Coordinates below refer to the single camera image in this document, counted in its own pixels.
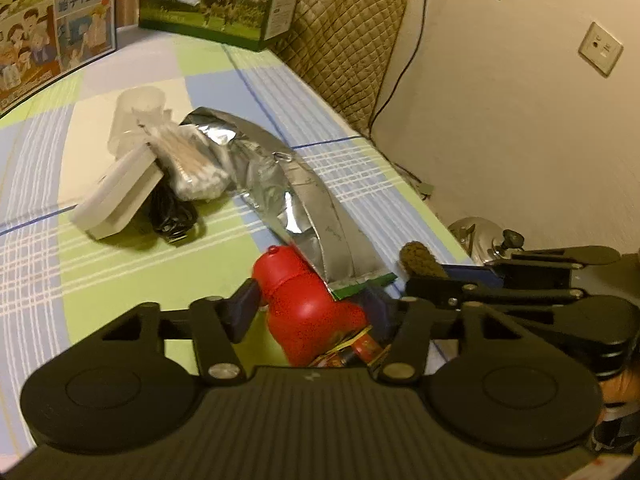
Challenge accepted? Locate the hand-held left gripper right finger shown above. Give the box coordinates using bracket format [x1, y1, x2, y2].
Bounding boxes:
[380, 296, 523, 382]

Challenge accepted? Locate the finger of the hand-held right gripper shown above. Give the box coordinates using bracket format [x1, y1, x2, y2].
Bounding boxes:
[442, 246, 622, 288]
[404, 277, 592, 322]

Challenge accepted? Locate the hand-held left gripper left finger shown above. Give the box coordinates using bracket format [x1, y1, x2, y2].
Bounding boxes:
[100, 279, 264, 381]

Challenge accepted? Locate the brown fuzzy brush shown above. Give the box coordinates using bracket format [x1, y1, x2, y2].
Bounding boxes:
[398, 241, 448, 282]

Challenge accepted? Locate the red plastic bottle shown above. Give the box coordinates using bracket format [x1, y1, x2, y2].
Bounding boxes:
[250, 245, 371, 367]

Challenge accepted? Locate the black cable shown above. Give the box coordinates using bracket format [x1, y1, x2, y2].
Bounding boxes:
[147, 180, 207, 248]

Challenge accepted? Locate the silver foil bag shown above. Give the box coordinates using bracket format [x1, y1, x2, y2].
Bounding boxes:
[179, 106, 396, 293]

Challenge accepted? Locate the metal kettle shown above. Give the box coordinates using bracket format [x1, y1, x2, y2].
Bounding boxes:
[447, 216, 526, 267]

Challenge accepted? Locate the bag of cotton swabs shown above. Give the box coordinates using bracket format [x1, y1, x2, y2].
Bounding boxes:
[135, 110, 237, 202]

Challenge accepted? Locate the white plastic box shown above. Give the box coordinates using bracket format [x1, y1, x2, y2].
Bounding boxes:
[70, 147, 165, 241]

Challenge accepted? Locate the clear plastic container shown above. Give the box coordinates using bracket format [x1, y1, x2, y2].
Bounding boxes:
[107, 86, 169, 158]

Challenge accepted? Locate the beige quilted chair cover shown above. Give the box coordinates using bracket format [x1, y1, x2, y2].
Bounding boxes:
[270, 0, 411, 139]

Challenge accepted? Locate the green cow milk carton box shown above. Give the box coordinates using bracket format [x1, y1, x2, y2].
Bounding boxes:
[137, 0, 308, 52]

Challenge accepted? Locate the blue cartoon milk carton box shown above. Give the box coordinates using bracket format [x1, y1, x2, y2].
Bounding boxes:
[0, 0, 118, 117]

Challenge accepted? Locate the beige wall antenna socket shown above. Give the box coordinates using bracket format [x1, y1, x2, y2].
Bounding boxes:
[578, 21, 624, 78]

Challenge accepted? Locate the black power cord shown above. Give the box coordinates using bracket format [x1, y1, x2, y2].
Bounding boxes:
[367, 0, 446, 137]

